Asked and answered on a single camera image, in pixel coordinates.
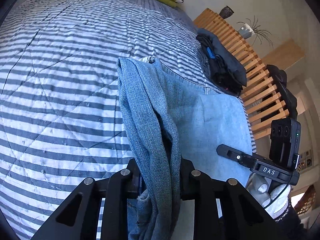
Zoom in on folded dark clothes pile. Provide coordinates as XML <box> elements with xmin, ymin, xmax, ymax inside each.
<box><xmin>196</xmin><ymin>28</ymin><xmax>247</xmax><ymax>96</ymax></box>

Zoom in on blue white striped bedspread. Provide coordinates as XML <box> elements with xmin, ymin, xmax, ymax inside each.
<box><xmin>1</xmin><ymin>0</ymin><xmax>254</xmax><ymax>239</ymax></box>

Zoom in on white pot with air plant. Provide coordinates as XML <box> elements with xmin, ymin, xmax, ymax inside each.
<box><xmin>237</xmin><ymin>15</ymin><xmax>273</xmax><ymax>48</ymax></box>

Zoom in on black cable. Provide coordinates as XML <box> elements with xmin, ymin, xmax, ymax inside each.
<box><xmin>263</xmin><ymin>164</ymin><xmax>298</xmax><ymax>209</ymax></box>

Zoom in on wooden slatted headboard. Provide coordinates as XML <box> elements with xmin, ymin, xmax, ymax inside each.
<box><xmin>194</xmin><ymin>8</ymin><xmax>289</xmax><ymax>140</ymax></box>

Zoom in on dark sleeved right forearm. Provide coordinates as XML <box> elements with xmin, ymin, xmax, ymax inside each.
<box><xmin>274</xmin><ymin>200</ymin><xmax>312</xmax><ymax>240</ymax></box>

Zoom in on white gloved right hand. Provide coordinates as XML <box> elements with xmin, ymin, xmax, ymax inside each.
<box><xmin>246</xmin><ymin>173</ymin><xmax>291</xmax><ymax>219</ymax></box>

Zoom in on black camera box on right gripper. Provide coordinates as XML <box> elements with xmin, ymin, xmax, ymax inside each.
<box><xmin>269</xmin><ymin>118</ymin><xmax>301</xmax><ymax>171</ymax></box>

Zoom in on black bag on headboard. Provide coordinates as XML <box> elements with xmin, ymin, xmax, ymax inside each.
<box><xmin>266</xmin><ymin>64</ymin><xmax>298</xmax><ymax>120</ymax></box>

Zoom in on dark ceramic vase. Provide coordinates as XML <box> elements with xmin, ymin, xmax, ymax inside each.
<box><xmin>219</xmin><ymin>6</ymin><xmax>234</xmax><ymax>20</ymax></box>

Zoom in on light blue jeans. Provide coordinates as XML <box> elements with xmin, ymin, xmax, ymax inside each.
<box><xmin>117</xmin><ymin>57</ymin><xmax>252</xmax><ymax>239</ymax></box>

